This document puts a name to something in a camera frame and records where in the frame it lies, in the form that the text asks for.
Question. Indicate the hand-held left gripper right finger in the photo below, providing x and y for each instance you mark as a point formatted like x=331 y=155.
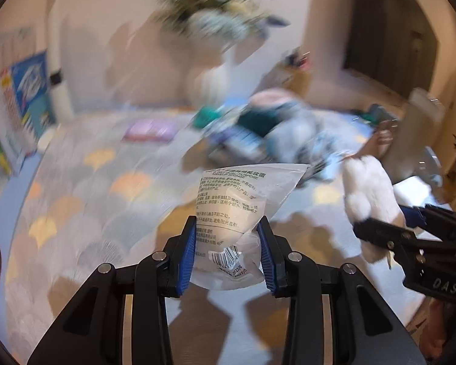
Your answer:
x=266 y=253

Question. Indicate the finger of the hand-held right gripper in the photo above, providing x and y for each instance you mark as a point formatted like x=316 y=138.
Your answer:
x=437 y=220
x=387 y=237

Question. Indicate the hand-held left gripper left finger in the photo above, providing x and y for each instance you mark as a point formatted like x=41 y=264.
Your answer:
x=186 y=253

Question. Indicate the white plush toy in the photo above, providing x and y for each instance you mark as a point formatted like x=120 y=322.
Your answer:
x=364 y=190

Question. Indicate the clear plastic sponge bag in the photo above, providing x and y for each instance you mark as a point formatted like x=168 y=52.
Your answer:
x=228 y=205

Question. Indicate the blue face mask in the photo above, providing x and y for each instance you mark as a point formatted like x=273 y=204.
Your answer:
x=300 y=144

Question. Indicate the white tissue pack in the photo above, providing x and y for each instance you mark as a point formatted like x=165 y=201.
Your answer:
x=418 y=194

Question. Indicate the grey tumbler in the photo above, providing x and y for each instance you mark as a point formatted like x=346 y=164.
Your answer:
x=410 y=137

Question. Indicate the dark blue packet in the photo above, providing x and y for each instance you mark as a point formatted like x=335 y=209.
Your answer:
x=235 y=144

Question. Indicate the dark blue case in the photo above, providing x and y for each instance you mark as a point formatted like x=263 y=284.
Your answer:
x=376 y=114

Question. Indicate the purple packet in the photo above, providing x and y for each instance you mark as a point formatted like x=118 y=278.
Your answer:
x=150 y=130

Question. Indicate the pale pink cloth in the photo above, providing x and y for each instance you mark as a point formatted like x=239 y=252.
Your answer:
x=273 y=98

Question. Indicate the white ribbed vase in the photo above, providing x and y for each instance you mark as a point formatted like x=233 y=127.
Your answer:
x=211 y=83

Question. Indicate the brown pen holder box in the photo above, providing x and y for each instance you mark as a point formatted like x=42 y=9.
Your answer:
x=290 y=80

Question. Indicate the dark wooden door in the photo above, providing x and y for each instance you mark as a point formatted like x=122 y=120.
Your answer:
x=387 y=26

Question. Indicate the white cylinder bottle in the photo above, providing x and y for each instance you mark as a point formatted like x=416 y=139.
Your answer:
x=59 y=95

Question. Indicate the blue poster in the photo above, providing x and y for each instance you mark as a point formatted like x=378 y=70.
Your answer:
x=28 y=95

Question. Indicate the blue and white flower bouquet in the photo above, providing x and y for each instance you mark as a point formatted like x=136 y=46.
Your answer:
x=212 y=11

